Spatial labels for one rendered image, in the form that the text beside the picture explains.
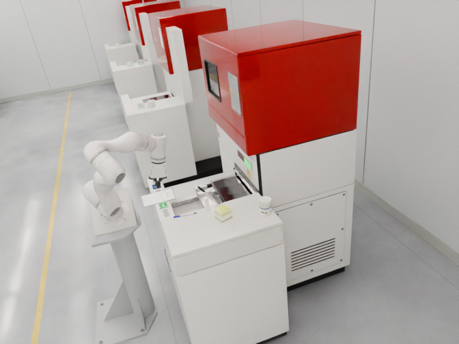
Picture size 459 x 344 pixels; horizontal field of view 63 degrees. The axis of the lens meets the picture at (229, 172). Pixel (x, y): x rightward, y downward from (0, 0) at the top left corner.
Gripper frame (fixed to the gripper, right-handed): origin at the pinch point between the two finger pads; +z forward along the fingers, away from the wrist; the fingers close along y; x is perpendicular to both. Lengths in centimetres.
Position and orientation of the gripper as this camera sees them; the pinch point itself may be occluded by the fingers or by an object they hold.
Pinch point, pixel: (158, 184)
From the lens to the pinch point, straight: 229.4
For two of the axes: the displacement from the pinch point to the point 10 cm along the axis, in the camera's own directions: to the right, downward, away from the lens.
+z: -0.9, 9.0, 4.2
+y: -9.4, 0.6, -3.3
